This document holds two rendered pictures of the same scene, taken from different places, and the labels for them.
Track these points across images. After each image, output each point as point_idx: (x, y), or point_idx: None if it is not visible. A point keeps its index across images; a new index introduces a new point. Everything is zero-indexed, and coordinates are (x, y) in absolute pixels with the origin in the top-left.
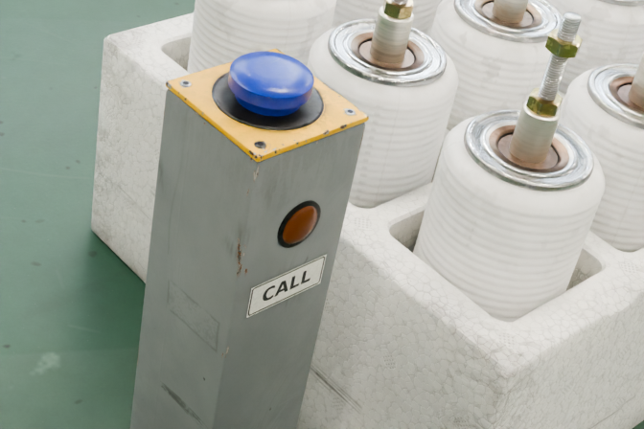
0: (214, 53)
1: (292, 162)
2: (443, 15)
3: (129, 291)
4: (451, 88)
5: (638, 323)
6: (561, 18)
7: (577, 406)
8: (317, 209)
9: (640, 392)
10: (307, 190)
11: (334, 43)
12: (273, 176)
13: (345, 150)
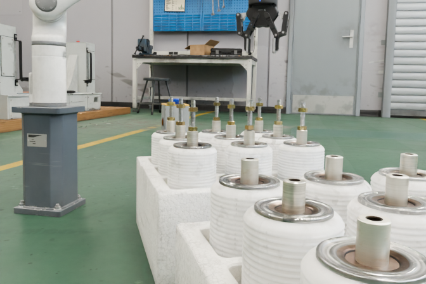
0: None
1: (162, 107)
2: None
3: None
4: (201, 135)
5: (142, 180)
6: (223, 137)
7: (140, 198)
8: (163, 120)
9: (144, 228)
10: (163, 115)
11: (220, 129)
12: (161, 108)
13: (164, 109)
